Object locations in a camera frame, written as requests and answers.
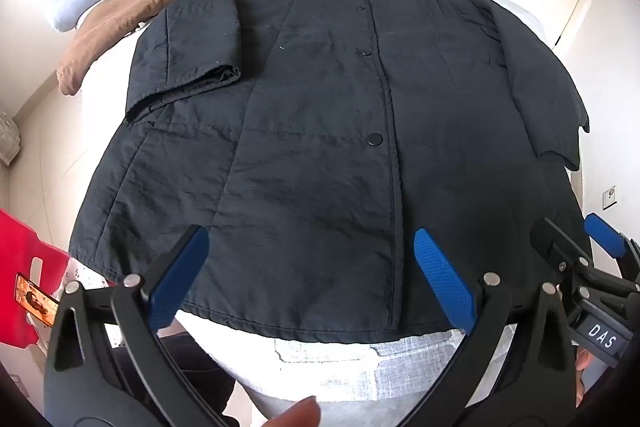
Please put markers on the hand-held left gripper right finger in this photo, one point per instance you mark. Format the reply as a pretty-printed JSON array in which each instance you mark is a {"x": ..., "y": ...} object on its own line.
[{"x": 442, "y": 277}]

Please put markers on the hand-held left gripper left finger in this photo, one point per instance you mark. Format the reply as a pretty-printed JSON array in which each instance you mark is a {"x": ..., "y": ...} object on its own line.
[{"x": 181, "y": 279}]

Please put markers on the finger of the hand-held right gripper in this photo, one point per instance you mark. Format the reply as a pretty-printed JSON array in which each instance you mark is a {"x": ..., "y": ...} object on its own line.
[
  {"x": 605, "y": 237},
  {"x": 555, "y": 247}
]

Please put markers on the black quilted jacket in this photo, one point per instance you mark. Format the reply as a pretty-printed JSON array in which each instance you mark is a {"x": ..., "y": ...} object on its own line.
[{"x": 300, "y": 132}]

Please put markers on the person's right hand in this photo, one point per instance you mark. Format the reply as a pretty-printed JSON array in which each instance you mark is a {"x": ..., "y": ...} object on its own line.
[{"x": 581, "y": 377}]

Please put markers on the person's left hand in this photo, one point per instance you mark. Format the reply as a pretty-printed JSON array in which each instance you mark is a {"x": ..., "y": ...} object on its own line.
[{"x": 295, "y": 413}]

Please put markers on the bed with white bedspread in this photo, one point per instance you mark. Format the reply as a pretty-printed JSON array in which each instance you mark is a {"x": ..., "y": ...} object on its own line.
[{"x": 350, "y": 372}]

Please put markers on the orange shiny packet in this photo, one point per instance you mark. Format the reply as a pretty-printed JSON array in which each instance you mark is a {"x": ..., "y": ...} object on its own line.
[{"x": 35, "y": 299}]

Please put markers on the red plastic chair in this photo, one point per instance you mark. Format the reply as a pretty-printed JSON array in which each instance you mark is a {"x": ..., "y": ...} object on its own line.
[{"x": 20, "y": 247}]

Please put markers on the white fuzzy cloth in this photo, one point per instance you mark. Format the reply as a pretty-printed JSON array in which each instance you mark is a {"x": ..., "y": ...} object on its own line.
[{"x": 7, "y": 139}]

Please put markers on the brown pillow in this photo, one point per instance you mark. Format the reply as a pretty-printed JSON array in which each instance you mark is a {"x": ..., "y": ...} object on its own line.
[{"x": 130, "y": 7}]

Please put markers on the white wall socket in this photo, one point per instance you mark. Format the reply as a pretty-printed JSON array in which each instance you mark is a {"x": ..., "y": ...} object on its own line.
[{"x": 610, "y": 198}]

